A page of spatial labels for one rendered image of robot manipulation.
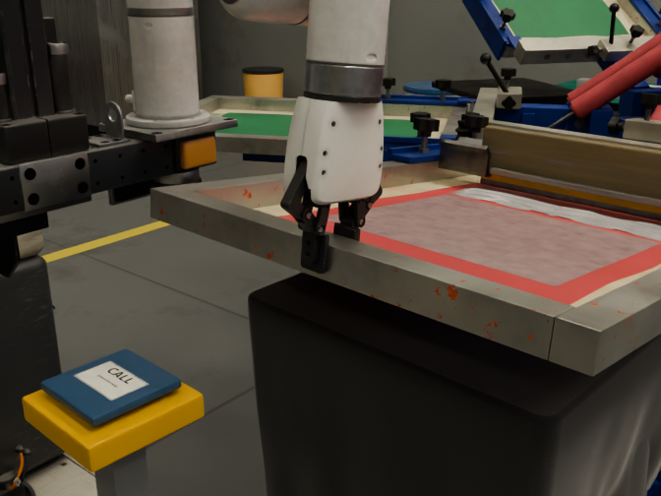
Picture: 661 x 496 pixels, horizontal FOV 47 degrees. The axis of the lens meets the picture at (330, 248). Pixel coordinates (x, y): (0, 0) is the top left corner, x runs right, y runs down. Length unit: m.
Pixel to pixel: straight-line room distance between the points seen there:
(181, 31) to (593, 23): 1.77
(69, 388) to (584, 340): 0.48
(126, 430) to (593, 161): 0.79
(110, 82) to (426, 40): 2.55
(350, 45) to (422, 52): 5.36
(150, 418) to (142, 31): 0.59
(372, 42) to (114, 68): 5.88
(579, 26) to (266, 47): 4.77
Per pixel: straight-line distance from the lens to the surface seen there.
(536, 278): 0.84
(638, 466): 1.12
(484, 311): 0.65
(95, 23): 6.49
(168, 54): 1.14
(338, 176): 0.72
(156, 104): 1.15
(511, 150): 1.28
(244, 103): 2.36
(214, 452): 2.38
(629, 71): 1.89
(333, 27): 0.71
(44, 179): 1.05
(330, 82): 0.71
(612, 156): 1.21
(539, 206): 1.19
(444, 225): 1.02
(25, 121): 1.04
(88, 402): 0.77
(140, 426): 0.75
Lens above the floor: 1.35
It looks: 20 degrees down
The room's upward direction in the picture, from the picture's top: straight up
